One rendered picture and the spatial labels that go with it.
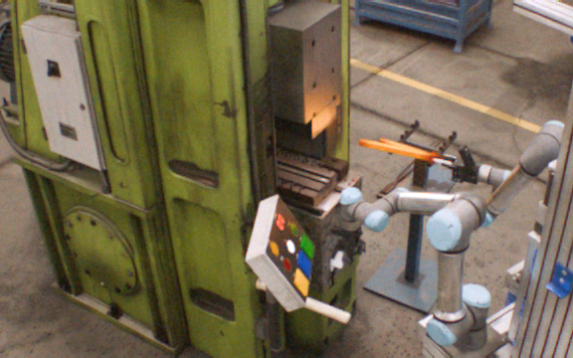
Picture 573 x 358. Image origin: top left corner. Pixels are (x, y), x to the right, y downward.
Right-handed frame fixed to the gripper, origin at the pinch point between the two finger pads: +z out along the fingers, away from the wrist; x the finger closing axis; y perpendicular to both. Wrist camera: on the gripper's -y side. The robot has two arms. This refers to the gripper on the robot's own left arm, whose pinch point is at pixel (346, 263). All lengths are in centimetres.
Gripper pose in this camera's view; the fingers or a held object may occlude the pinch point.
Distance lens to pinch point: 278.9
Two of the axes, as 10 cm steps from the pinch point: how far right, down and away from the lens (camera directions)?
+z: 0.3, 8.2, 5.7
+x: 8.4, -3.4, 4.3
